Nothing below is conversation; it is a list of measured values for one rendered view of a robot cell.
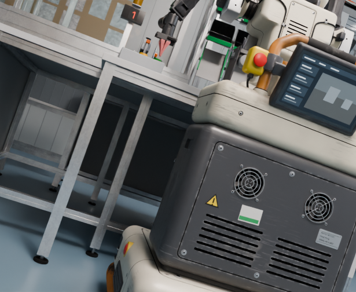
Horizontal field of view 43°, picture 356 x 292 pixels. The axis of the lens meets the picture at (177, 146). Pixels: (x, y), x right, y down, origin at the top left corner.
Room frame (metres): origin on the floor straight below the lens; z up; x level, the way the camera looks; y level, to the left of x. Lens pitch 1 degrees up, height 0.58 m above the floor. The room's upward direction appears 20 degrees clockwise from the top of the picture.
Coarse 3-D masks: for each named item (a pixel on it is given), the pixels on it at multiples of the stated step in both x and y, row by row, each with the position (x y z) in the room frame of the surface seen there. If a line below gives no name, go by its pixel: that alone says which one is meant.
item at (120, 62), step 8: (104, 56) 1.74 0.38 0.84; (112, 56) 1.74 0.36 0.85; (104, 64) 1.86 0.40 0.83; (120, 64) 1.75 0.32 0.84; (128, 64) 1.75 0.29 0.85; (136, 64) 1.76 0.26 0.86; (136, 72) 1.77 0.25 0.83; (144, 72) 1.77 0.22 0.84; (152, 72) 1.77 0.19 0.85; (160, 80) 1.78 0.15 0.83; (168, 80) 1.78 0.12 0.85; (176, 80) 1.79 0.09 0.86; (176, 88) 1.81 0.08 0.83; (184, 88) 1.80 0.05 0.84; (192, 88) 1.80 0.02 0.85
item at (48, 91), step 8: (40, 80) 4.00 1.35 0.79; (48, 80) 4.01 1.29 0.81; (32, 88) 3.98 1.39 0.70; (40, 88) 4.00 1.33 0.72; (48, 88) 4.02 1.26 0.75; (56, 88) 4.03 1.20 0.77; (64, 88) 4.03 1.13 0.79; (72, 88) 4.05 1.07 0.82; (32, 96) 4.00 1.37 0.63; (40, 96) 4.00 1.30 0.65; (48, 96) 4.02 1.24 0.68; (56, 96) 4.03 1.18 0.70; (64, 96) 4.05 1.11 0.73; (72, 96) 4.05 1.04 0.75; (80, 96) 4.07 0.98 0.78; (56, 104) 4.04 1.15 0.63; (64, 104) 4.05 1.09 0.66; (72, 104) 4.06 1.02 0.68
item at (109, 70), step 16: (112, 64) 1.76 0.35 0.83; (128, 80) 1.78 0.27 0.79; (144, 80) 1.79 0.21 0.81; (96, 96) 1.76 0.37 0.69; (176, 96) 1.81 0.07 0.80; (192, 96) 1.82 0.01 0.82; (96, 112) 1.76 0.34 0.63; (80, 144) 1.76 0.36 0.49; (80, 160) 1.76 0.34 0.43; (64, 176) 1.76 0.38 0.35; (64, 192) 1.77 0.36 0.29; (64, 208) 1.76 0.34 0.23; (48, 224) 1.76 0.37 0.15; (48, 240) 1.77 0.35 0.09; (48, 256) 1.77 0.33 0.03
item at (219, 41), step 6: (216, 24) 2.54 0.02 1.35; (222, 24) 2.53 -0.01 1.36; (228, 24) 2.53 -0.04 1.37; (210, 30) 2.39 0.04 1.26; (216, 30) 2.55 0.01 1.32; (222, 30) 2.55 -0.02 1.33; (228, 30) 2.54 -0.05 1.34; (234, 30) 2.42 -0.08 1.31; (210, 36) 2.30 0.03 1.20; (216, 36) 2.46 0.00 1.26; (222, 36) 2.51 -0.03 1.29; (228, 36) 2.56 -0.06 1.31; (216, 42) 2.31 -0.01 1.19; (222, 42) 2.30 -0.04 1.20; (228, 42) 2.30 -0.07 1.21
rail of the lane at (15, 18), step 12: (12, 12) 2.03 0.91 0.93; (24, 12) 2.03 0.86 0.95; (12, 24) 2.03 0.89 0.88; (24, 24) 2.03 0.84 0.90; (36, 24) 2.04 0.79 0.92; (48, 24) 2.05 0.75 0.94; (48, 36) 2.06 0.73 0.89; (60, 36) 2.07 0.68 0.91; (72, 36) 2.08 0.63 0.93; (84, 36) 2.09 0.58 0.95; (72, 48) 2.08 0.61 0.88; (84, 48) 2.09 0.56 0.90; (96, 48) 2.10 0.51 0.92; (108, 48) 2.11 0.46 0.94; (168, 72) 2.18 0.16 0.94; (180, 72) 2.18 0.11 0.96
